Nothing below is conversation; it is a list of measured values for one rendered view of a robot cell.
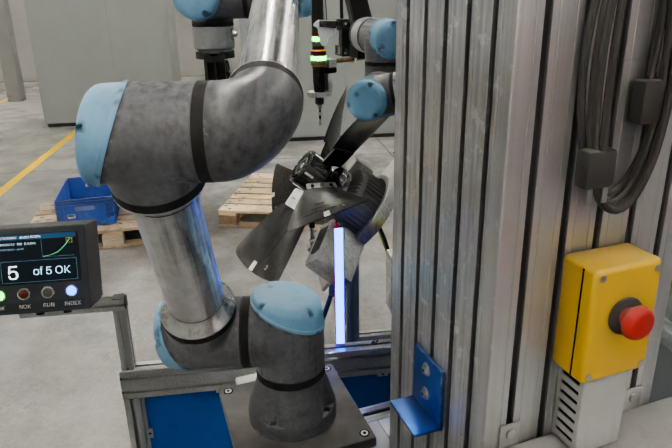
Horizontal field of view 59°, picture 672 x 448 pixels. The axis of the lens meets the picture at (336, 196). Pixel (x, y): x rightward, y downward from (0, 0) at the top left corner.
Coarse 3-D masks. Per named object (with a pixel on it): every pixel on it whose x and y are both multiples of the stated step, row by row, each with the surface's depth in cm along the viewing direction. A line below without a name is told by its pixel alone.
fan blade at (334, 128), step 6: (342, 96) 197; (342, 102) 201; (336, 108) 195; (342, 108) 205; (336, 114) 198; (342, 114) 210; (330, 120) 193; (336, 120) 200; (330, 126) 194; (336, 126) 202; (330, 132) 195; (336, 132) 203; (324, 138) 191; (330, 138) 196; (336, 138) 204; (330, 144) 197; (330, 150) 197
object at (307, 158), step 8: (312, 152) 182; (304, 160) 185; (312, 160) 179; (320, 160) 181; (296, 168) 188; (304, 168) 178; (312, 168) 179; (320, 168) 180; (328, 168) 182; (336, 168) 190; (296, 176) 180; (304, 176) 179; (320, 176) 180; (328, 176) 181; (336, 176) 184; (344, 176) 182; (296, 184) 182; (304, 184) 181; (336, 184) 181
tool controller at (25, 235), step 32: (32, 224) 135; (64, 224) 131; (96, 224) 140; (0, 256) 128; (32, 256) 129; (64, 256) 130; (96, 256) 139; (0, 288) 129; (32, 288) 130; (64, 288) 131; (96, 288) 137
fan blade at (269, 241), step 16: (288, 208) 184; (272, 224) 184; (288, 224) 182; (256, 240) 185; (272, 240) 182; (288, 240) 180; (240, 256) 186; (256, 256) 182; (272, 256) 180; (288, 256) 178; (256, 272) 179; (272, 272) 177
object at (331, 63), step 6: (330, 60) 166; (336, 60) 168; (330, 66) 166; (336, 66) 168; (330, 72) 166; (330, 78) 167; (330, 84) 168; (312, 90) 169; (330, 90) 169; (312, 96) 165; (318, 96) 165; (324, 96) 165
